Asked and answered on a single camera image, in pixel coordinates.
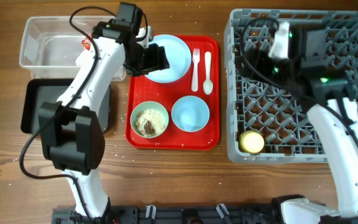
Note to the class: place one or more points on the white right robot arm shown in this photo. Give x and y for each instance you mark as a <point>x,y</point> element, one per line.
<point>297,62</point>

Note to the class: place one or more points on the yellow plastic cup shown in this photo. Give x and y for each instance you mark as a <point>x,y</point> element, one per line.
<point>251,142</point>

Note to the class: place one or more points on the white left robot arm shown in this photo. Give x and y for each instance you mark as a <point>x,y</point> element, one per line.
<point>72,138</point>

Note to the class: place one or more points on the light blue bowl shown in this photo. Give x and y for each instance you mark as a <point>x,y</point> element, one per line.
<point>190,114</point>

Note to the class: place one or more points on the black plastic tray bin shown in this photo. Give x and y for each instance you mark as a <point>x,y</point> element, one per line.
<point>48,90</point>

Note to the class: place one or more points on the white napkin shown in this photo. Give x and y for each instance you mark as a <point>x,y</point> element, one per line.
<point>82,58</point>

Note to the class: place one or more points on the clear plastic bin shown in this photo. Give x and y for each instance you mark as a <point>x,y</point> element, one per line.
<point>50,47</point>

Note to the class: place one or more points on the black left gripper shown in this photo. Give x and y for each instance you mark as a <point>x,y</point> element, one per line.
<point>158,61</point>

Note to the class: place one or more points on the red snack wrapper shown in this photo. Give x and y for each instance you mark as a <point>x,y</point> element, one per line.
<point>86,42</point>

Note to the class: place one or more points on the white plastic spoon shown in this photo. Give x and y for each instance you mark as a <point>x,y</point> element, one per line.
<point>207,84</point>

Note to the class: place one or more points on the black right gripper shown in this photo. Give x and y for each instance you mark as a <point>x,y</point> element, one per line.
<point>242,66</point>

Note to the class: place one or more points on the green bowl with food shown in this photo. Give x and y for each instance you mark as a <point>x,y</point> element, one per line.
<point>149,119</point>

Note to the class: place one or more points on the grey dishwasher rack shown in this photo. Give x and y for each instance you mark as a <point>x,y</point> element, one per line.
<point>272,112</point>

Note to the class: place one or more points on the white plastic fork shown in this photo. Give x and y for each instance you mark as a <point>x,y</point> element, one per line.
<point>195,60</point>

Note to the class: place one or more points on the light blue plate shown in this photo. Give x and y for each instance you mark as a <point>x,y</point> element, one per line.
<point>178,55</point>

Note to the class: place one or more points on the red serving tray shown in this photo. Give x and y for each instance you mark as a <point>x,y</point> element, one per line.
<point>142,89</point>

